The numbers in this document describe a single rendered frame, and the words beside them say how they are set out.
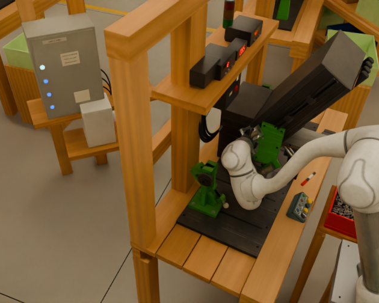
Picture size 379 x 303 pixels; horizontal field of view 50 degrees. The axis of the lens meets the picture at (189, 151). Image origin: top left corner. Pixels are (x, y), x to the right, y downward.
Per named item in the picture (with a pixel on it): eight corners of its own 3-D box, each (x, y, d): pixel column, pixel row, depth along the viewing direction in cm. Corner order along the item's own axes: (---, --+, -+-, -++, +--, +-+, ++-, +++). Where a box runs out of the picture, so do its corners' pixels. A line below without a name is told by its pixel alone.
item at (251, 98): (264, 136, 246) (274, 89, 223) (246, 168, 226) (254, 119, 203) (236, 127, 252) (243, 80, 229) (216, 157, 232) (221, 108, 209)
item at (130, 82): (260, 90, 286) (286, -60, 220) (147, 249, 188) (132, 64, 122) (248, 86, 289) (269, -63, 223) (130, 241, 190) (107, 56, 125)
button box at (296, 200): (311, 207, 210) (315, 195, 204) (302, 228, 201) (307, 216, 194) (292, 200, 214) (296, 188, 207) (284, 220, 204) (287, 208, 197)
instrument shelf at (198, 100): (278, 27, 221) (279, 20, 218) (205, 116, 161) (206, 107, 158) (235, 17, 229) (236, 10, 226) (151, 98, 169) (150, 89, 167)
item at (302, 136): (325, 139, 214) (326, 135, 212) (317, 157, 204) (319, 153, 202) (255, 116, 227) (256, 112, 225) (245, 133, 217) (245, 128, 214)
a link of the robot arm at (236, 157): (225, 140, 175) (233, 169, 177) (213, 151, 161) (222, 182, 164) (249, 136, 170) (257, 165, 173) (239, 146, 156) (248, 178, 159)
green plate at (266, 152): (278, 160, 209) (289, 124, 199) (274, 167, 202) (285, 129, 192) (257, 153, 213) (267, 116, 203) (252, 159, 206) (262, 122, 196)
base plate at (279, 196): (318, 126, 258) (319, 123, 256) (256, 259, 185) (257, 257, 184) (256, 106, 271) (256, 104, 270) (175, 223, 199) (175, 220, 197)
